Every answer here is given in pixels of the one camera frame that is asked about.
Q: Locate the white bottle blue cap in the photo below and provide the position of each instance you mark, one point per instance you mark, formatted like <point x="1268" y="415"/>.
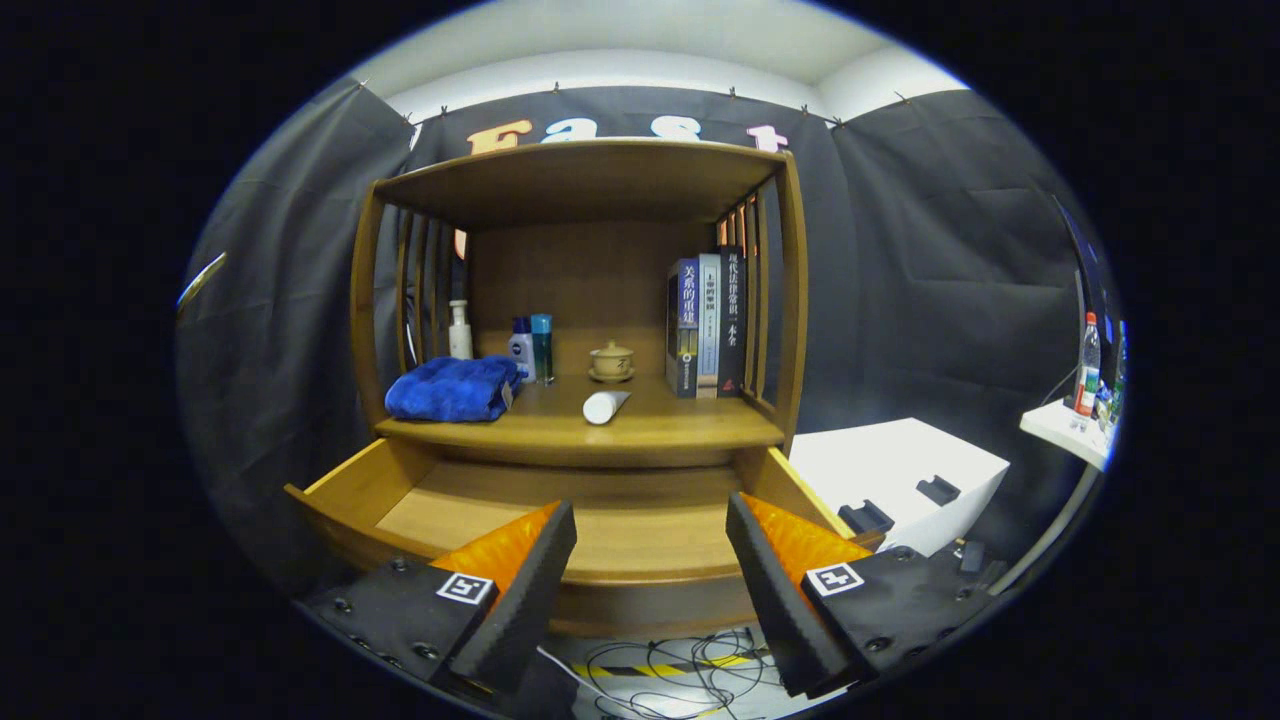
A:
<point x="522" y="355"/>

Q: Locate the wooden countertop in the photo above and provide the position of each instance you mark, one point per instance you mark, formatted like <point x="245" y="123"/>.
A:
<point x="660" y="425"/>

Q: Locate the teal bottle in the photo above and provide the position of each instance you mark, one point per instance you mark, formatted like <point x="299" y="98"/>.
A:
<point x="543" y="350"/>

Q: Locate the black backdrop cloth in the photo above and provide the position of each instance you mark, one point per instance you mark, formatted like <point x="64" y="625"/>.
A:
<point x="920" y="300"/>

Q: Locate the blue towel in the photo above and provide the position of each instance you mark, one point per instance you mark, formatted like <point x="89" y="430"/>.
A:
<point x="450" y="388"/>

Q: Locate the green label bottle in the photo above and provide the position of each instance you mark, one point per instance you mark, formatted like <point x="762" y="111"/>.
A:
<point x="1117" y="380"/>

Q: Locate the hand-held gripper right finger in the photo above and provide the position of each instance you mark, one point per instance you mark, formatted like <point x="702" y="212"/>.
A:
<point x="785" y="610"/>

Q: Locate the black spine book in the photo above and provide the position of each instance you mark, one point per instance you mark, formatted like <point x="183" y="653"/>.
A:
<point x="732" y="320"/>

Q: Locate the pale blue spine book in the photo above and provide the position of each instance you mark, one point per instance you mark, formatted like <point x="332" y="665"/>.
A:
<point x="709" y="330"/>

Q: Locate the wooden cabinet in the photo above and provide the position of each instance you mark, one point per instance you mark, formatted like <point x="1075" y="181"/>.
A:
<point x="580" y="180"/>

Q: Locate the wooden drawer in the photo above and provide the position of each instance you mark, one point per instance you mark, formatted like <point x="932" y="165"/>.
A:
<point x="640" y="535"/>

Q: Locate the beige lidded teacup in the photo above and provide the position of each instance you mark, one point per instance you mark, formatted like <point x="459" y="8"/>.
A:
<point x="611" y="362"/>

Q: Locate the red label water bottle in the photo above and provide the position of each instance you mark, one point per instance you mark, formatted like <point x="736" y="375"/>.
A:
<point x="1088" y="370"/>

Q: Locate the white pump bottle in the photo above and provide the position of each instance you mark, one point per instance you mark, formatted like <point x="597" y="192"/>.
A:
<point x="461" y="340"/>

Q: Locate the white storage box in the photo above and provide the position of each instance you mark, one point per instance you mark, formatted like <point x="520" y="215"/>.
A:
<point x="880" y="470"/>

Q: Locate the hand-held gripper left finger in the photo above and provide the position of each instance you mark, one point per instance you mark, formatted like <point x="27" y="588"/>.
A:
<point x="530" y="600"/>

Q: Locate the white side table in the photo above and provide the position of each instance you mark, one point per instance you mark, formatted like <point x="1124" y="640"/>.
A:
<point x="1055" y="425"/>

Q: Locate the white green facial cleanser tube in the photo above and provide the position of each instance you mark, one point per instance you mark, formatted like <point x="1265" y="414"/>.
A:
<point x="603" y="407"/>

